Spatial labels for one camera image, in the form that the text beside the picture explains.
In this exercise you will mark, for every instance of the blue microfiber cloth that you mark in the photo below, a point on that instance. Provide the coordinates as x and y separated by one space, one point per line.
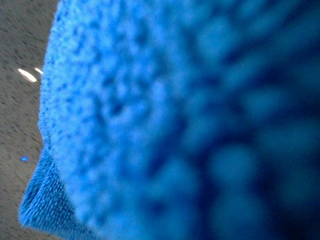
179 120

